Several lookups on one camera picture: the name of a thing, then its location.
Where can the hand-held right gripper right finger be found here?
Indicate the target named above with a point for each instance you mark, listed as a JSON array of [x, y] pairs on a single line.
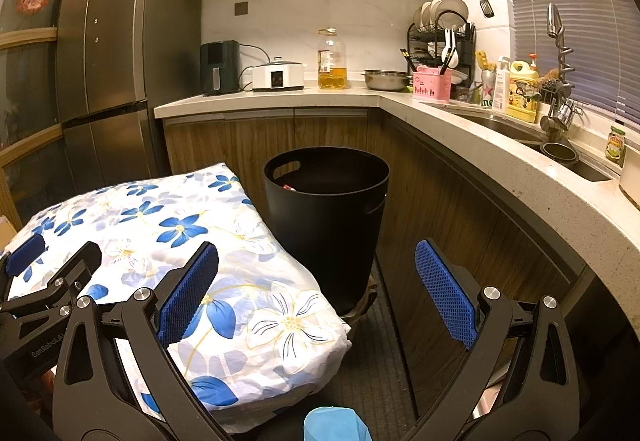
[[445, 293]]

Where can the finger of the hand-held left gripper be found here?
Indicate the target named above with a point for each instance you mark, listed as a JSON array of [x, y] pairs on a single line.
[[22, 253], [75, 266]]

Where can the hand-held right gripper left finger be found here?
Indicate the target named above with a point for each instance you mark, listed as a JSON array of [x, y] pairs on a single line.
[[187, 296]]

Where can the black trash bin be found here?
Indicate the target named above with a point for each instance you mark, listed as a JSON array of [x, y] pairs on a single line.
[[325, 241]]

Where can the blue floral blanket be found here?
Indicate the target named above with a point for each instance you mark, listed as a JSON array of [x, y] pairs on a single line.
[[260, 321]]

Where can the dark floor mat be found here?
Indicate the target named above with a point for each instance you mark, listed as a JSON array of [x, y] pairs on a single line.
[[372, 371]]

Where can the stone kitchen countertop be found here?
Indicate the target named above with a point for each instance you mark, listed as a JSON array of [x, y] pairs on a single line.
[[500, 161]]

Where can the wooden lower cabinets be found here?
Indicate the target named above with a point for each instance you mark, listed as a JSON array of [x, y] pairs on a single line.
[[215, 141]]

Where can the wooden framed glass door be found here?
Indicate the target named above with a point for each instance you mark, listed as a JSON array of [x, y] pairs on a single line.
[[25, 86]]

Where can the blue plastic cover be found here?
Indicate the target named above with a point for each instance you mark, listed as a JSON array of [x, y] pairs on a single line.
[[337, 426]]

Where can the steel sink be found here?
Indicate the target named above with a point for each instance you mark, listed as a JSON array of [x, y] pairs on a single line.
[[500, 126]]

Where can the steel cup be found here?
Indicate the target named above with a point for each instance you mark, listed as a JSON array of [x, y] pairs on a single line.
[[560, 152]]

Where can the pink utensil basket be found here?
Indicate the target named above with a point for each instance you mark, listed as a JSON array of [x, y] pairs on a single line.
[[430, 88]]

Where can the yellow detergent bottle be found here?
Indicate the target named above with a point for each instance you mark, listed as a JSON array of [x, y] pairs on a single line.
[[522, 101]]

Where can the white pump bottle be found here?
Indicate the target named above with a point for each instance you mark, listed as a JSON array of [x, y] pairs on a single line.
[[501, 91]]

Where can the steel bowl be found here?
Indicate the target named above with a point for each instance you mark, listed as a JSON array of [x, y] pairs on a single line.
[[385, 81]]

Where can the green label jar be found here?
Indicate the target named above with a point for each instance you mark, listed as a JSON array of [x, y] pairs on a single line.
[[616, 148]]

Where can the dark steel refrigerator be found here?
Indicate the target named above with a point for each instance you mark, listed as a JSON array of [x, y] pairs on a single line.
[[125, 46]]

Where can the black air fryer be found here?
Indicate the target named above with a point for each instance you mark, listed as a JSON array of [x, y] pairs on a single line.
[[220, 68]]

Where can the white rice spoon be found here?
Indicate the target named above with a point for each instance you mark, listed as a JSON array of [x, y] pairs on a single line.
[[452, 58]]

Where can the yellow dish brushes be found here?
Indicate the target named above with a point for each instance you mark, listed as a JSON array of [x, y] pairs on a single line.
[[484, 60]]

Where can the white electric cooker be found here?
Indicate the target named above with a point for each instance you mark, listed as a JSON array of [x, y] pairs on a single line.
[[277, 77]]

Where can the black dish rack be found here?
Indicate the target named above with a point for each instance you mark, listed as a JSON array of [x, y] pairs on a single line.
[[467, 56]]

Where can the cooking oil bottle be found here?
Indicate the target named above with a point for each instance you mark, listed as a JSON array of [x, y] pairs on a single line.
[[332, 71]]

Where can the row of white plates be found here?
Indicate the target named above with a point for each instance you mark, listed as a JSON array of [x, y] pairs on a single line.
[[442, 13]]

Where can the steel spring faucet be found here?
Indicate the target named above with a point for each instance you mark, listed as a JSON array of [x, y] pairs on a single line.
[[554, 21]]

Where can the window blinds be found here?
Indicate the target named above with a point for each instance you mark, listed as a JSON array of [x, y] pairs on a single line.
[[575, 21]]

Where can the dark wall socket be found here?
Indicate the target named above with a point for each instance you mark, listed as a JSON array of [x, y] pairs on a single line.
[[241, 8]]

